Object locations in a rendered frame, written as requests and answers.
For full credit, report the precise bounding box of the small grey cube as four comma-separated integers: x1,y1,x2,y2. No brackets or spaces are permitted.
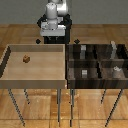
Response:
81,69,89,78

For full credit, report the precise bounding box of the grey metal table leg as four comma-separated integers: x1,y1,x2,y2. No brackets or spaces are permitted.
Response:
7,88,26,128
69,88,75,128
100,88,108,105
23,88,31,105
57,88,62,123
105,88,123,128

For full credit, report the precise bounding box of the tall grey box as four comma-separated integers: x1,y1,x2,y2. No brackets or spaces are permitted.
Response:
110,40,118,60

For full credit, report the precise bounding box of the light wooden bin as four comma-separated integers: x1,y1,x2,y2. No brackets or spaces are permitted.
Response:
0,43,67,90

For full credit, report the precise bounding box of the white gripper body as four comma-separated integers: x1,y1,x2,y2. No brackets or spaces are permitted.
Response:
40,21,67,37

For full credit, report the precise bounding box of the brown loaf of bread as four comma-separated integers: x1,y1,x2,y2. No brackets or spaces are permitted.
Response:
22,55,31,64

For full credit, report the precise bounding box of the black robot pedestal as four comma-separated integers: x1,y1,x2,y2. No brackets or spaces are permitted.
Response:
36,14,73,45

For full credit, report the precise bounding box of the dark wooden compartment bin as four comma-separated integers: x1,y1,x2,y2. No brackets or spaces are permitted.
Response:
65,43,128,90

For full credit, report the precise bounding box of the grey carton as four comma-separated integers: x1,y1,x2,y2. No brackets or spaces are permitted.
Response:
79,45,87,60

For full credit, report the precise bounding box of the grey can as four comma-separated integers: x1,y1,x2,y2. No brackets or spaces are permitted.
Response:
113,65,122,79

